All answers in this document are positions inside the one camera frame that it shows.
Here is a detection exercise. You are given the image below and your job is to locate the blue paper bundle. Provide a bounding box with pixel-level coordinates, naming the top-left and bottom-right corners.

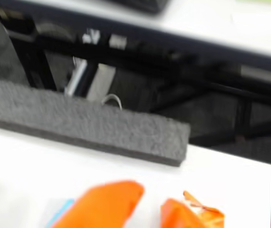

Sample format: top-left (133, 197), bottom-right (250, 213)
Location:
top-left (46, 199), bottom-right (75, 228)

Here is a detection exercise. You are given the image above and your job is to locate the orange paper bundle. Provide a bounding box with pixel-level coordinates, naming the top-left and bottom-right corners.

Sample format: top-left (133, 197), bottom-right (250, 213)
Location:
top-left (182, 190), bottom-right (225, 228)

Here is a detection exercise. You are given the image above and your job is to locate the white table with black edge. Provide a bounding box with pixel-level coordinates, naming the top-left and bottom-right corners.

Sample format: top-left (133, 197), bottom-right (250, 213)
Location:
top-left (0, 0), bottom-right (271, 145)

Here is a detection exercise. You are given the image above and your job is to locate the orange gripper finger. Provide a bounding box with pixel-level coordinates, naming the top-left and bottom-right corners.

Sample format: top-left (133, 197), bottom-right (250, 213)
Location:
top-left (160, 199), bottom-right (206, 228)
top-left (52, 180), bottom-right (145, 228)

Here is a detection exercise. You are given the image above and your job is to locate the dark grey foam strip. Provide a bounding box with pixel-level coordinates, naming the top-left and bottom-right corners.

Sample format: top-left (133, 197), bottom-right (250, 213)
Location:
top-left (0, 77), bottom-right (191, 167)

